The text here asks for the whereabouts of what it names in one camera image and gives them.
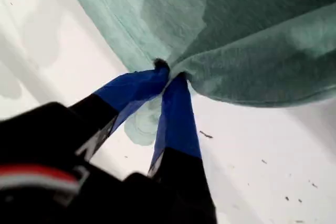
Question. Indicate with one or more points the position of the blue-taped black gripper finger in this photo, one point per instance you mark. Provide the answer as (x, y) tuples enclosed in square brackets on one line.
[(178, 119), (131, 87)]

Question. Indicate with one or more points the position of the pale green T-shirt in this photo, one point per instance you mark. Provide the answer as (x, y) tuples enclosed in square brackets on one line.
[(236, 58)]

